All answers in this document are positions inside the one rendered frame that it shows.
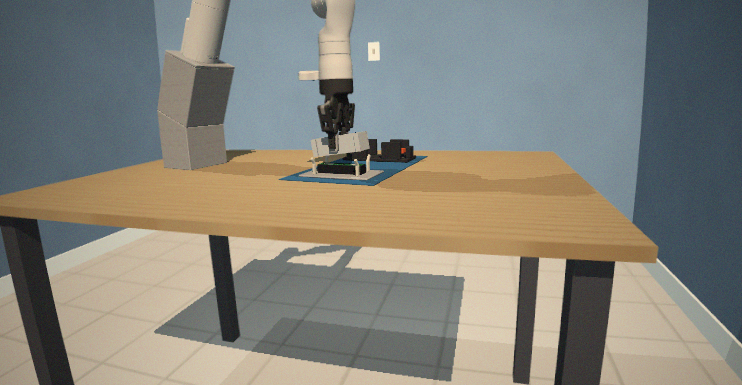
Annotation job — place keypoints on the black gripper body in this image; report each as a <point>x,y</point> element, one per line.
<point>336,91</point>

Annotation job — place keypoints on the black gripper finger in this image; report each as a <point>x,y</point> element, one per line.
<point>332,130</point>
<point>345,126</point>

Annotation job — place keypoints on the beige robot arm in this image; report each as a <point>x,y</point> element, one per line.
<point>204,31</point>

